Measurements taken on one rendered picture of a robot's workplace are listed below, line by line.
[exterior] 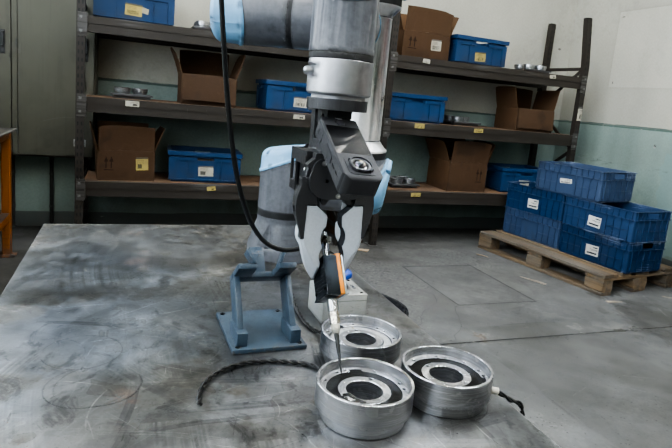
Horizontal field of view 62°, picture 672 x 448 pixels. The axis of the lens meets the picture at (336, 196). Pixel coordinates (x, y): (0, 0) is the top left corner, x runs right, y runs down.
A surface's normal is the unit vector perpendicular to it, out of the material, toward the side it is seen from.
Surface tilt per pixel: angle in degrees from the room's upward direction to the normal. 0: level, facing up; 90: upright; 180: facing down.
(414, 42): 91
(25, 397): 0
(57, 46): 90
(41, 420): 0
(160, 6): 90
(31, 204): 90
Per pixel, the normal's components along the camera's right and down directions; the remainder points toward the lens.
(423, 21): 0.39, 0.26
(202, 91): 0.31, 0.07
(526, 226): -0.88, 0.00
